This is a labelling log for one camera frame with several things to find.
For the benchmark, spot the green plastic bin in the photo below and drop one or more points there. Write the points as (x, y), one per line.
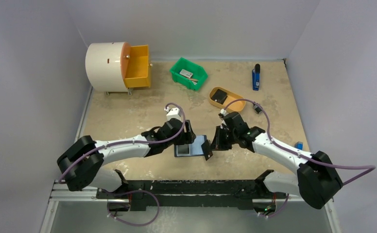
(199, 74)

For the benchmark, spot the white cylindrical drawer cabinet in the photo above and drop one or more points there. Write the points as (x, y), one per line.
(106, 66)

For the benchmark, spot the black credit card stack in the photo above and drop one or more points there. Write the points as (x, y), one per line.
(219, 96)

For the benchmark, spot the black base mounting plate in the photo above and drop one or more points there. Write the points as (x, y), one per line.
(241, 194)

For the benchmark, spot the yellow open drawer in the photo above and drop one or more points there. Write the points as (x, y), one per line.
(138, 72)

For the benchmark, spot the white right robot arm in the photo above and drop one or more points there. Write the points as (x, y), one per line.
(313, 177)

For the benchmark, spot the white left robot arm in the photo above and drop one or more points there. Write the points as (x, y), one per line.
(81, 165)

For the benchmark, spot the navy blue card holder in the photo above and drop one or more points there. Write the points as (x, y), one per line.
(195, 147)

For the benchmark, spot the blue stapler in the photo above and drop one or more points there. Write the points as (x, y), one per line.
(256, 77)

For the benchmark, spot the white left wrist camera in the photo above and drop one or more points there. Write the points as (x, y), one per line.
(173, 113)

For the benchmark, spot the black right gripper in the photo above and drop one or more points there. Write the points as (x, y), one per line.
(218, 137)

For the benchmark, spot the small black marker cap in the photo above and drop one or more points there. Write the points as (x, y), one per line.
(257, 108)

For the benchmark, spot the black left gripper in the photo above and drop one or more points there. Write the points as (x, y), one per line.
(187, 137)

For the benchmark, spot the small blue object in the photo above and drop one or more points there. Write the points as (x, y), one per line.
(299, 145)

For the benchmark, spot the tan oval tray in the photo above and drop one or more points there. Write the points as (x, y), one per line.
(232, 103)

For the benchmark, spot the small box in bin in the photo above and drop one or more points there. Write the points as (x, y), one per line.
(186, 73)

